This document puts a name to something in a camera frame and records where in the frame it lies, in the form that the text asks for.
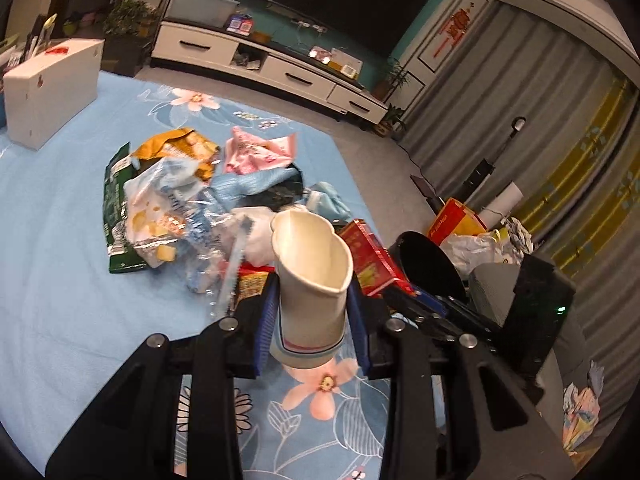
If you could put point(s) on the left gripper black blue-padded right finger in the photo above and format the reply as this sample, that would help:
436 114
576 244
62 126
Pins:
454 411

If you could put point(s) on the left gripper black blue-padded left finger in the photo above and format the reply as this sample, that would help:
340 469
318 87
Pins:
128 431

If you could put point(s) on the white paper cup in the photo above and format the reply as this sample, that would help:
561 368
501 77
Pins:
315 268

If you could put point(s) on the light blue textured cloth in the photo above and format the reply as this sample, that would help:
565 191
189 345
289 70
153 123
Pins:
231 190

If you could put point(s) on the red snack box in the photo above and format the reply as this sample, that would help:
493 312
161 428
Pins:
373 265

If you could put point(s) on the grey sofa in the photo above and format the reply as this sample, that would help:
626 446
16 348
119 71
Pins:
533 302

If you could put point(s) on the white plastic bag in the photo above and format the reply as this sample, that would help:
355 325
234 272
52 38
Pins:
467 252

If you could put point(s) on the light blue floral tablecloth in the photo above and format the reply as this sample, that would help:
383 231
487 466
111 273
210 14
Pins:
67 322

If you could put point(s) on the red yellow shopping bag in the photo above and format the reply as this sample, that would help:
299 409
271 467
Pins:
455 218

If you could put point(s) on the white rolled paper tube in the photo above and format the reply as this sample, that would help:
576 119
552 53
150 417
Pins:
501 206

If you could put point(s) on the upright vacuum cleaner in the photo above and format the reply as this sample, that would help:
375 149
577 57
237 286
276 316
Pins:
486 166

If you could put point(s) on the light blue face mask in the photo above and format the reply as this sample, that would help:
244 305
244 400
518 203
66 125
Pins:
322 199

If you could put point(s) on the green snack wrapper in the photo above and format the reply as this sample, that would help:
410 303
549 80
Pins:
122 257

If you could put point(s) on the dark green crumpled wrapper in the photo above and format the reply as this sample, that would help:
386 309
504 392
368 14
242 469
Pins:
287 191

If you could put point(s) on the clear plastic snack bag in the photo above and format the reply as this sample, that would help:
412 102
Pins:
175 220

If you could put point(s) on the small potted plant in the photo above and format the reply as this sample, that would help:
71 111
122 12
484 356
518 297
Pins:
392 119

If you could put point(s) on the grey curtain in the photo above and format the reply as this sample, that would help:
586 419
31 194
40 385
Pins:
563 123

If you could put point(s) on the pink plastic wrapper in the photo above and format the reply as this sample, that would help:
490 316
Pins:
246 153

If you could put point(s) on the orange snack bag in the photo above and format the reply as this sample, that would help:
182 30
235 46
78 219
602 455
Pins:
182 142

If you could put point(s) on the white TV cabinet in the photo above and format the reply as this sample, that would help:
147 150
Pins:
200 48

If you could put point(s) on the white cardboard box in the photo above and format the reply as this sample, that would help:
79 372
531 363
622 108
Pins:
48 90

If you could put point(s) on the potted plant on stand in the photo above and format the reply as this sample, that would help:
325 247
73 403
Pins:
128 31

